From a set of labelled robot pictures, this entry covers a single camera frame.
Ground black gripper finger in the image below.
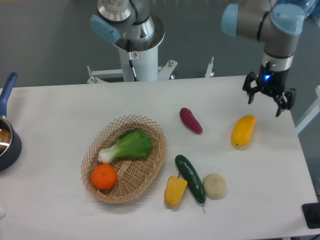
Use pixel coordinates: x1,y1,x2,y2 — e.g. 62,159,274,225
242,72,260,104
273,88,297,117

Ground white pedestal base frame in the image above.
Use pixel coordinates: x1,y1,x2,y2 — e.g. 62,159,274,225
86,56,215,84

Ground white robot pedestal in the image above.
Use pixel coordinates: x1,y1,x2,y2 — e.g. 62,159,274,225
114,38,163,82

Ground yellow bell pepper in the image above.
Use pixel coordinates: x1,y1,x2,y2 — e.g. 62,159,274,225
164,175,188,207

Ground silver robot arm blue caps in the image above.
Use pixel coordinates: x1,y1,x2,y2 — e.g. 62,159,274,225
90,0,305,114

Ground beige steamed bun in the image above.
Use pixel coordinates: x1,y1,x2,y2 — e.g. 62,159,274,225
202,173,228,200

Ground blue plastic bag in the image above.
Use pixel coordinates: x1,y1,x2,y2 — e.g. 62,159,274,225
300,0,320,19

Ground yellow mango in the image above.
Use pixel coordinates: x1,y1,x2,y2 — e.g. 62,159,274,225
230,114,257,148

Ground purple sweet potato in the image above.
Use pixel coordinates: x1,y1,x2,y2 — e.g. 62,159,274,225
179,107,203,134

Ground black device at table edge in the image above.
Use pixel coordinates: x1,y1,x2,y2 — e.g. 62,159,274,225
301,202,320,229

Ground orange tangerine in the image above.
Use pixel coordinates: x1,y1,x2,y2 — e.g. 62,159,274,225
91,164,117,190

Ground dark green cucumber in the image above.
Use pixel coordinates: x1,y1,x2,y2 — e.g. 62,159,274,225
174,154,207,213

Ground woven wicker basket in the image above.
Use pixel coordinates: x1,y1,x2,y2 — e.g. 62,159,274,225
81,115,167,204

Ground green bok choy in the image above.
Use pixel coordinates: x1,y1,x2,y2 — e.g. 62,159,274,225
97,129,153,164

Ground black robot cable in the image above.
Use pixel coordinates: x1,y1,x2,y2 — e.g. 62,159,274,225
126,39,139,82

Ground blue saucepan with handle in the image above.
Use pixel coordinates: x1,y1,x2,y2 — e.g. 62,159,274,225
0,72,22,171

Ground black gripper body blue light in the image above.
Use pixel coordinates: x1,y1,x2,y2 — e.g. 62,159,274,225
255,62,288,97

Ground white frame at right edge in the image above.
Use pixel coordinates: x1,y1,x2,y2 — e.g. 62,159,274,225
295,85,320,135

